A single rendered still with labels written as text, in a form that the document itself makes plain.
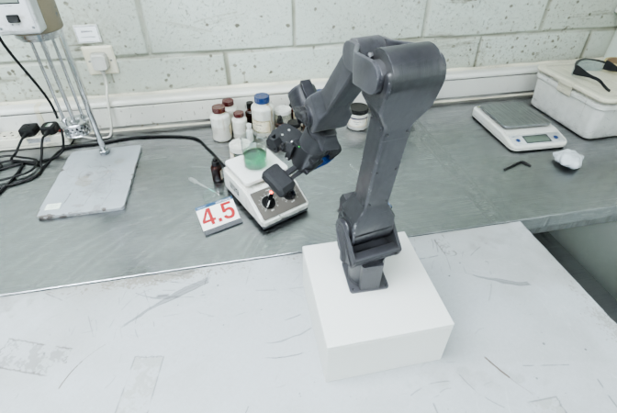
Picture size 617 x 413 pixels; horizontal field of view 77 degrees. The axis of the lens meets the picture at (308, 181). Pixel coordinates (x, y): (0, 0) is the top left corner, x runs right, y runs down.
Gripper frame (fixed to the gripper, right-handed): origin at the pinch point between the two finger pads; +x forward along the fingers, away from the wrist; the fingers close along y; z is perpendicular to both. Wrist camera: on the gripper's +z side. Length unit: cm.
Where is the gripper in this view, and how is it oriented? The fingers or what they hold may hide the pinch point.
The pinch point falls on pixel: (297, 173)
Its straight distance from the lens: 84.0
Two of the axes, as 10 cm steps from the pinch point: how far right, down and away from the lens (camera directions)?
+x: -2.9, 4.6, 8.4
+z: -6.8, -7.2, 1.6
